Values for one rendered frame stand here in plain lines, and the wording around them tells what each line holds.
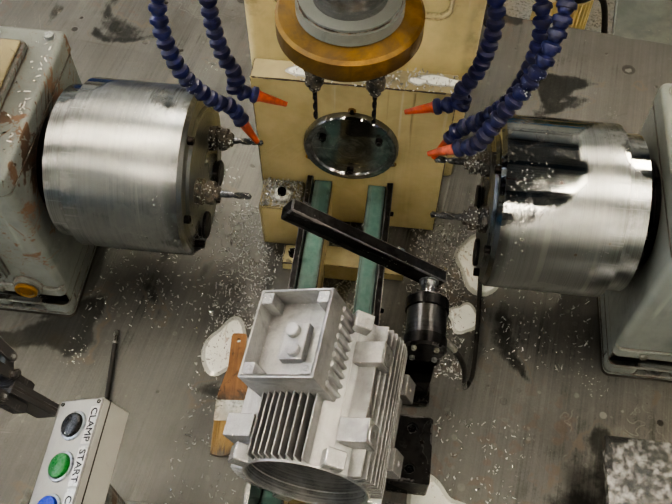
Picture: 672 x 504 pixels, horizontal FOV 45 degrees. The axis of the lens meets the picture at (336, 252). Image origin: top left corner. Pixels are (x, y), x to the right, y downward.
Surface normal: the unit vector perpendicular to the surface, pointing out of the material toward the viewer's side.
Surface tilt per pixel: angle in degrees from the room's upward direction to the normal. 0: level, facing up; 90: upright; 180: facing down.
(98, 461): 63
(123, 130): 17
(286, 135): 90
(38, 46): 0
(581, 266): 73
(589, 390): 0
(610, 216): 39
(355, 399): 23
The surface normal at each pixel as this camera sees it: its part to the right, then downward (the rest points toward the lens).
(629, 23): 0.00, -0.54
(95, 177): -0.09, 0.25
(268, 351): -0.38, -0.56
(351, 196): -0.12, 0.84
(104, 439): 0.89, -0.15
